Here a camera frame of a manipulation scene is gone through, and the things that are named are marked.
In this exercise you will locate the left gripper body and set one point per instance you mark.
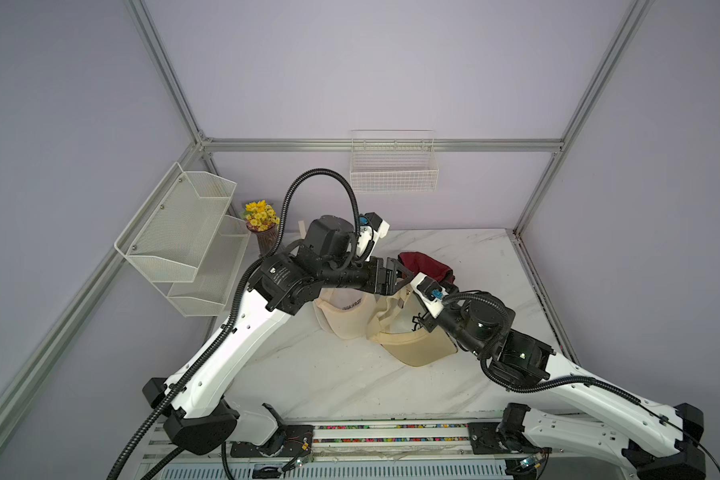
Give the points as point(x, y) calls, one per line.
point(383, 286)

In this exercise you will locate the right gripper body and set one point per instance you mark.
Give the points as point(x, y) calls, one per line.
point(431, 322)

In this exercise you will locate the red baseball cap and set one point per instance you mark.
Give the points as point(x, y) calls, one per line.
point(418, 262)

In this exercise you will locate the tan dark-brim baseball cap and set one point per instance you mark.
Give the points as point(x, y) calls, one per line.
point(397, 325)

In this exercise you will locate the cream Colorado baseball cap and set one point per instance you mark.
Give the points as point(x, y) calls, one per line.
point(344, 312)

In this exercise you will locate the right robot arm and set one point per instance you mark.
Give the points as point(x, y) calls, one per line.
point(649, 439)

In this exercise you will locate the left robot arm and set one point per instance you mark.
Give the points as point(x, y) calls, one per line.
point(333, 254)

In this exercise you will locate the purple glass vase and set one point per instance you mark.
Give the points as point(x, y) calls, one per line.
point(266, 238)

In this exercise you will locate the yellow flower bouquet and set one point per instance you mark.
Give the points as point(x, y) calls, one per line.
point(260, 216)

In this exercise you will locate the white two-tier mesh shelf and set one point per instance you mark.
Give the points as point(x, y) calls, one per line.
point(185, 242)

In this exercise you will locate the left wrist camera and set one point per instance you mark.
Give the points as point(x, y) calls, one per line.
point(372, 229)

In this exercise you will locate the white wire wall basket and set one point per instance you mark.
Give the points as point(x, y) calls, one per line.
point(393, 161)

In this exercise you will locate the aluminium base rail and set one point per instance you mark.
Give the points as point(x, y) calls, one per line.
point(419, 449)

